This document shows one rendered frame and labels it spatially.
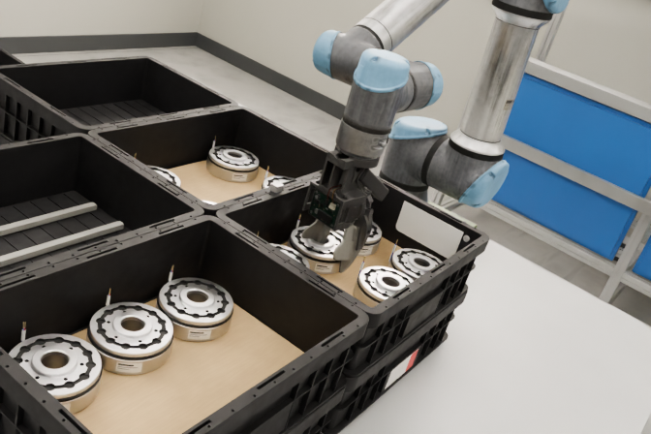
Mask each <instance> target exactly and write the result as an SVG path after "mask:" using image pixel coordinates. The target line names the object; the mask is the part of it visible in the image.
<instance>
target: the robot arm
mask: <svg viewBox="0 0 651 434"><path fill-rule="evenodd" d="M448 1H449V0H385V1H384V2H383V3H382V4H381V5H379V6H378V7H377V8H376V9H375V10H373V11H372V12H371V13H370V14H368V15H367V16H366V17H365V18H363V19H362V20H361V21H360V22H359V23H357V24H356V25H355V26H354V27H353V28H351V29H350V30H349V31H348V32H346V33H344V34H343V33H342V32H341V31H335V30H327V31H325V32H324V33H323V34H322V35H321V36H320V37H319V38H318V40H317V41H316V43H315V45H314V48H313V52H312V58H313V60H312V61H313V64H314V66H315V68H316V69H317V70H318V71H320V72H322V73H323V74H325V75H327V76H328V77H330V78H332V79H337V80H339V81H342V82H344V83H346V84H348V85H350V86H352V87H351V90H350V94H349V97H348V101H347V104H346V107H345V110H344V114H343V117H342V119H341V122H340V126H339V129H338V133H337V136H336V140H335V141H336V145H335V148H334V150H332V151H328V152H327V156H326V159H325V165H324V169H323V172H322V176H321V178H320V179H316V180H312V181H310V184H309V188H308V191H307V195H306V198H305V202H304V206H303V208H302V210H307V209H309V211H308V213H309V214H310V215H312V216H313V217H315V218H316V219H317V220H316V221H315V222H314V223H313V224H312V225H310V226H309V227H307V228H306V229H305V230H304V231H303V233H302V235H301V236H302V238H308V239H314V240H315V241H317V242H319V243H323V244H326V239H327V237H328V236H329V235H330V229H333V230H334V231H338V230H341V231H342V230H344V235H343V239H342V241H341V243H340V244H339V245H338V246H337V247H336V248H335V249H334V252H333V259H334V260H336V261H340V268H339V272H340V273H342V272H344V271H345V270H346V269H348V268H349V267H350V265H351V264H352V263H353V262H354V260H355V259H356V257H357V255H358V253H359V252H360V250H361V249H362V248H363V246H364V244H365V242H366V240H367V238H368V237H369V235H370V233H371V230H372V224H373V219H372V214H373V211H374V210H373V209H372V208H371V202H373V199H372V198H376V199H377V200H379V201H382V200H383V199H384V198H385V196H386V195H387V193H388V188H387V187H386V186H385V185H384V183H383V182H382V180H381V179H380V178H379V177H381V178H382V179H383V180H385V181H387V182H389V183H391V184H393V185H395V186H397V187H399V188H400V189H402V190H404V191H406V192H408V193H410V194H412V195H414V196H416V197H417V198H419V199H421V200H423V201H425V202H428V188H429V186H430V187H432V188H434V189H436V190H438V191H440V192H442V193H444V194H446V195H448V196H449V197H451V198H453V199H455V200H457V201H458V202H460V203H465V204H467V205H469V206H472V207H474V208H479V207H482V206H484V205H485V204H487V203H488V202H489V201H490V200H491V199H492V198H493V197H494V196H495V194H496V193H497V192H498V190H499V189H500V187H501V186H502V184H503V183H504V181H505V179H506V177H507V175H508V172H509V167H510V166H509V164H508V163H507V161H505V160H502V159H503V156H504V153H505V146H504V145H503V144H502V142H501V138H502V135H503V133H504V130H505V128H506V125H507V122H508V119H509V116H510V113H511V110H512V106H513V103H514V100H515V97H516V94H517V91H518V88H519V86H520V83H521V81H522V78H523V75H524V72H525V69H526V66H527V64H528V61H529V58H530V55H531V52H532V49H533V46H534V43H535V41H536V39H537V36H538V33H539V30H540V28H541V27H542V26H543V25H545V24H547V23H549V22H550V21H551V20H552V17H553V14H560V13H562V12H563V11H564V10H565V9H566V7H567V6H568V4H569V0H492V3H491V6H492V8H493V10H494V12H495V15H496V17H495V20H494V23H493V26H492V29H491V33H490V36H489V39H488V42H487V45H486V48H485V51H484V55H483V58H482V61H481V63H480V68H479V72H478V75H477V78H476V81H475V84H474V87H473V90H472V94H471V97H470V100H469V103H468V106H467V108H466V112H465V115H464V118H463V121H462V124H461V127H460V129H458V130H456V131H454V132H452V133H451V134H450V136H447V135H446V133H447V132H448V127H447V125H445V124H444V123H443V122H440V121H438V120H435V119H431V118H426V117H420V116H405V117H401V118H398V119H397V120H396V121H395V122H394V124H393V127H392V130H391V133H390V134H389V132H390V129H391V126H392V123H393V120H394V116H395V114H396V113H399V112H404V111H409V110H419V109H424V108H425V107H428V106H431V105H433V104H434V103H436V102H437V101H438V99H439V98H440V96H441V94H442V93H443V87H444V82H443V77H442V74H441V72H440V71H439V69H438V68H437V67H436V66H434V65H433V64H431V63H428V62H423V61H414V62H413V61H410V60H407V59H406V58H404V57H403V56H401V55H399V54H396V53H394V52H392V51H393V50H394V49H395V48H396V47H398V46H399V45H400V44H401V43H402V42H403V41H404V40H405V39H407V38H408V37H409V36H410V35H411V34H412V33H413V32H414V31H416V30H417V29H418V28H419V27H420V26H421V25H422V24H423V23H425V22H426V21H427V20H428V19H429V18H430V17H431V16H433V15H434V14H435V13H436V12H437V11H438V10H439V9H440V8H442V7H443V6H444V5H445V4H446V3H447V2H448ZM388 137H389V139H388ZM387 139H388V142H387ZM385 147H387V149H386V152H385V156H384V159H383V162H382V165H381V169H380V173H379V177H378V176H376V175H375V174H374V173H373V172H372V171H371V170H370V169H373V168H376V167H377V166H378V164H379V160H380V156H382V154H383V151H384V148H385ZM312 189H315V191H314V194H313V198H312V200H311V202H308V199H309V195H310V192H311V190H312ZM351 223H354V224H353V225H352V224H351Z"/></svg>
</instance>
